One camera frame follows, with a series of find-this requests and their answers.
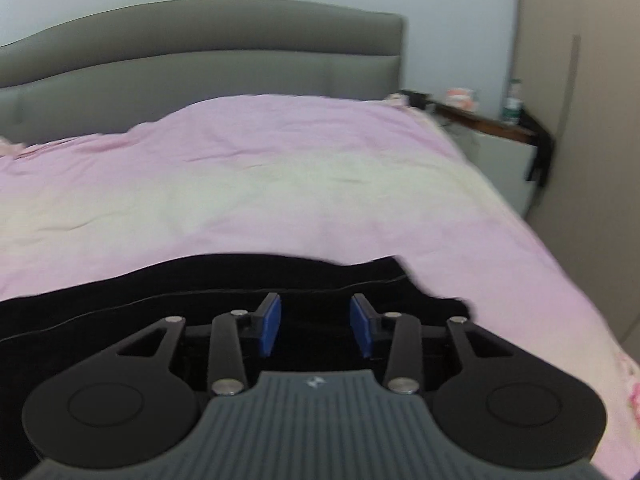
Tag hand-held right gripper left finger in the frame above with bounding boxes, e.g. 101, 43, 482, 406
116, 292, 282, 397

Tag pink bed blanket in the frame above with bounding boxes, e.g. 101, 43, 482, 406
0, 94, 640, 480

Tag pink pillow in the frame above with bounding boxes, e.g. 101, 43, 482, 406
0, 136, 30, 159

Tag green bottle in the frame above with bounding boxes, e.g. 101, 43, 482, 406
502, 79, 524, 126

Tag black item on nightstand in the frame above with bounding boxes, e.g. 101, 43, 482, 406
399, 90, 434, 112

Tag grey padded headboard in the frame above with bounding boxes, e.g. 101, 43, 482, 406
0, 0, 407, 147

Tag black hanging cloth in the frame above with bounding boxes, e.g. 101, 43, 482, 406
520, 110, 557, 187

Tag pink and white container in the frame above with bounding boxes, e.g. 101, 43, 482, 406
446, 87, 479, 111

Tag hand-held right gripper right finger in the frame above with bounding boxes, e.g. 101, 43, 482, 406
350, 293, 516, 395

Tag white nightstand with wooden top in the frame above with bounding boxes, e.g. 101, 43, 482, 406
430, 102, 545, 218

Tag beige wardrobe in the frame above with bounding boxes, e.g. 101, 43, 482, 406
510, 0, 640, 347

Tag black pants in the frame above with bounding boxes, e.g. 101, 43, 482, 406
0, 254, 476, 480

